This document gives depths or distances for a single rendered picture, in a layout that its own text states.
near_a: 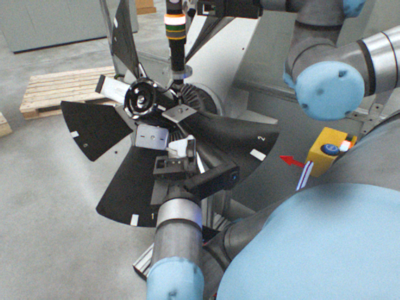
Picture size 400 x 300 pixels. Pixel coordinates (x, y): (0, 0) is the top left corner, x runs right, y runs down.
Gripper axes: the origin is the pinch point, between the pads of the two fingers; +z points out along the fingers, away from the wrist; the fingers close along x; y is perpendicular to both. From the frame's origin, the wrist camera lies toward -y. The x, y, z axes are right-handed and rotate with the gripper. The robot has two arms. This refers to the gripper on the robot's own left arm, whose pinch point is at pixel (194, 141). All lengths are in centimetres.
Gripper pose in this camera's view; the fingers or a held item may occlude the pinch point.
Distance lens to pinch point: 58.7
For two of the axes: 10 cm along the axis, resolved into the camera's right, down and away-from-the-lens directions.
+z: 0.0, -6.4, 7.7
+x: 1.1, 7.6, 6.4
